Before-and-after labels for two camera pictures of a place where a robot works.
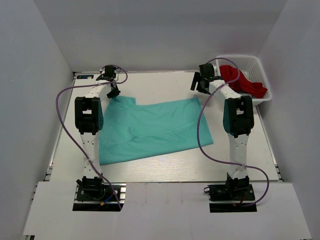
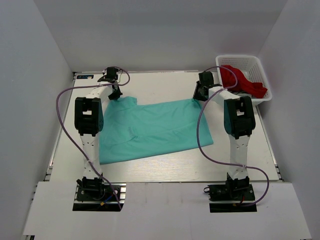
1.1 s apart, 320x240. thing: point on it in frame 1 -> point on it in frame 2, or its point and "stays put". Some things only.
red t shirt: (255, 89) stays put
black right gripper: (197, 78) -> (196, 95)
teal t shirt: (129, 131) stays put
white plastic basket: (250, 66) stays put
